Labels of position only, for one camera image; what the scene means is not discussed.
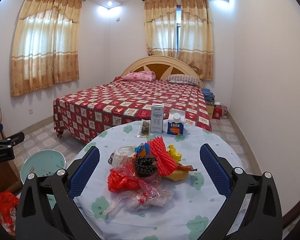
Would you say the red foam fruit net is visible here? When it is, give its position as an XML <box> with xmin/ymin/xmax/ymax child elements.
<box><xmin>147</xmin><ymin>137</ymin><xmax>178</xmax><ymax>177</ymax></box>

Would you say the black foam net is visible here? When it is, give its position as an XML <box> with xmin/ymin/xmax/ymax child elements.
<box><xmin>134</xmin><ymin>156</ymin><xmax>157</xmax><ymax>178</ymax></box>

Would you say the teal trash bin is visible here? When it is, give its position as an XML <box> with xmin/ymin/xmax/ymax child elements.
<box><xmin>20</xmin><ymin>150</ymin><xmax>66</xmax><ymax>183</ymax></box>

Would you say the brown wooden cabinet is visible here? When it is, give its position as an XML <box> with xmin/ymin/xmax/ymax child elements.
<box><xmin>0</xmin><ymin>109</ymin><xmax>22</xmax><ymax>193</ymax></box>

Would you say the red bag on floor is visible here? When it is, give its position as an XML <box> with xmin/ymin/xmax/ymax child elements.
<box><xmin>0</xmin><ymin>191</ymin><xmax>19</xmax><ymax>237</ymax></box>

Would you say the white green patterned tablecloth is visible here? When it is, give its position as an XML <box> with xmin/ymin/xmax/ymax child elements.
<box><xmin>72</xmin><ymin>120</ymin><xmax>252</xmax><ymax>240</ymax></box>

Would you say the red plastic bag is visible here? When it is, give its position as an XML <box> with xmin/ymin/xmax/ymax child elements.
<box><xmin>107</xmin><ymin>168</ymin><xmax>141</xmax><ymax>193</ymax></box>

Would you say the yellow sponge piece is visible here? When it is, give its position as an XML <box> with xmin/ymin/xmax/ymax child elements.
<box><xmin>165</xmin><ymin>169</ymin><xmax>189</xmax><ymax>181</ymax></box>

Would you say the red patterned bed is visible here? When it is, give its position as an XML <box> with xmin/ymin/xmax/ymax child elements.
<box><xmin>53</xmin><ymin>79</ymin><xmax>211</xmax><ymax>143</ymax></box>

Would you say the left beige curtain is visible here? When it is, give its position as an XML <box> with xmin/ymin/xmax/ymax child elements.
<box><xmin>11</xmin><ymin>0</ymin><xmax>82</xmax><ymax>97</ymax></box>

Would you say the beige curtain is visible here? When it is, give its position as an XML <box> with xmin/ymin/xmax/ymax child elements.
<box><xmin>143</xmin><ymin>0</ymin><xmax>214</xmax><ymax>82</ymax></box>
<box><xmin>11</xmin><ymin>0</ymin><xmax>82</xmax><ymax>97</ymax></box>

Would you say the yellow plastic wrapper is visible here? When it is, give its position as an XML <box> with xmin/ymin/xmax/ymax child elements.
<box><xmin>166</xmin><ymin>145</ymin><xmax>182</xmax><ymax>163</ymax></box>

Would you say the red box by bed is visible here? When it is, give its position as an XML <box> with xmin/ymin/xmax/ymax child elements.
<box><xmin>212</xmin><ymin>107</ymin><xmax>222</xmax><ymax>120</ymax></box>

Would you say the clear plastic bag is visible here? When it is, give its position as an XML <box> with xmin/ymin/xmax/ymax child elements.
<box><xmin>104</xmin><ymin>176</ymin><xmax>174</xmax><ymax>215</ymax></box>

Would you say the blue white milk carton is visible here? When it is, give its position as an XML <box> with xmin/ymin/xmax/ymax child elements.
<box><xmin>167</xmin><ymin>109</ymin><xmax>185</xmax><ymax>135</ymax></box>

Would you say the blue folded clothes stack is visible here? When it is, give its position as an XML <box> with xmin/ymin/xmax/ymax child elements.
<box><xmin>202</xmin><ymin>88</ymin><xmax>215</xmax><ymax>101</ymax></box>

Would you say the dark snack packet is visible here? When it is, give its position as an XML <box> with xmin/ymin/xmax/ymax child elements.
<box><xmin>137</xmin><ymin>120</ymin><xmax>151</xmax><ymax>138</ymax></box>

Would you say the tall white carton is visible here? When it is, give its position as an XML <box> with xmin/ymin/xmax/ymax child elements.
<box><xmin>150</xmin><ymin>103</ymin><xmax>164</xmax><ymax>133</ymax></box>

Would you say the striped pillow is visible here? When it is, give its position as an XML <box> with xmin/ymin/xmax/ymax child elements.
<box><xmin>166</xmin><ymin>74</ymin><xmax>199</xmax><ymax>87</ymax></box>

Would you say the pink pillow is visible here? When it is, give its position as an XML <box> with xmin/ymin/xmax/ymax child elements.
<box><xmin>122</xmin><ymin>71</ymin><xmax>156</xmax><ymax>82</ymax></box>

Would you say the beige wooden headboard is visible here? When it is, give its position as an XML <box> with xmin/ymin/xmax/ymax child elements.
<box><xmin>121</xmin><ymin>55</ymin><xmax>204</xmax><ymax>88</ymax></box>

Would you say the right beige curtain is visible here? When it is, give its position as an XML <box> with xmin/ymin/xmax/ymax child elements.
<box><xmin>143</xmin><ymin>0</ymin><xmax>214</xmax><ymax>82</ymax></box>

